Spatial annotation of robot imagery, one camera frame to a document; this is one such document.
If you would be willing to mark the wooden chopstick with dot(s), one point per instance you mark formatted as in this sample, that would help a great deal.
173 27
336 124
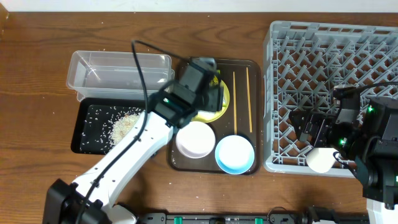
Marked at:
234 104
249 99

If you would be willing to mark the white bowl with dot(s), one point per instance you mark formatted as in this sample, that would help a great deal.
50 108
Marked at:
196 140

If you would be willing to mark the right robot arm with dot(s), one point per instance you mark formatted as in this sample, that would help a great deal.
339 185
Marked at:
370 144

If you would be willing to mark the dark brown serving tray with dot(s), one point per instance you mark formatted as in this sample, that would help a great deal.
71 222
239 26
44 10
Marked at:
224 126

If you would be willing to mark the green orange snack wrapper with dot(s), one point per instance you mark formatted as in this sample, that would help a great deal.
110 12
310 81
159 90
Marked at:
216 79

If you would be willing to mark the light blue bowl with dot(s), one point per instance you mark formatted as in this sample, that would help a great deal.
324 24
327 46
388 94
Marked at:
234 155

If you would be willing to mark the pile of rice waste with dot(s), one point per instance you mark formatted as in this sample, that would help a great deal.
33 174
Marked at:
122 127

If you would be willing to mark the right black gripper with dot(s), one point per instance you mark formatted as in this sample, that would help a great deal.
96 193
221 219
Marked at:
324 121

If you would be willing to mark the black plastic tray bin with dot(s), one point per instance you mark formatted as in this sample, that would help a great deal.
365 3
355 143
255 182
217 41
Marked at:
82 113

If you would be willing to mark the grey dishwasher rack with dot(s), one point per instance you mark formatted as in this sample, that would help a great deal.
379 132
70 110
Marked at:
303 62

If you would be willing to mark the yellow round plate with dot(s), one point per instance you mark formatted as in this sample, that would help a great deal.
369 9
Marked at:
207 117

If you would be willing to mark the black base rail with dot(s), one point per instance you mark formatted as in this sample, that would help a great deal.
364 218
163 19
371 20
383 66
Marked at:
276 215

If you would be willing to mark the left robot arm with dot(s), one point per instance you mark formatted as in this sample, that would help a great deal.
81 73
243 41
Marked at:
91 197

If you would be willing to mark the clear plastic waste bin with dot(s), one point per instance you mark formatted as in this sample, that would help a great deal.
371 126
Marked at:
114 75

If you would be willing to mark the small white cup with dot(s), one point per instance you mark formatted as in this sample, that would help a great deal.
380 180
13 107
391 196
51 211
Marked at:
321 159

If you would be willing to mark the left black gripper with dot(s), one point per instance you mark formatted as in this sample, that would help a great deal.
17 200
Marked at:
217 103

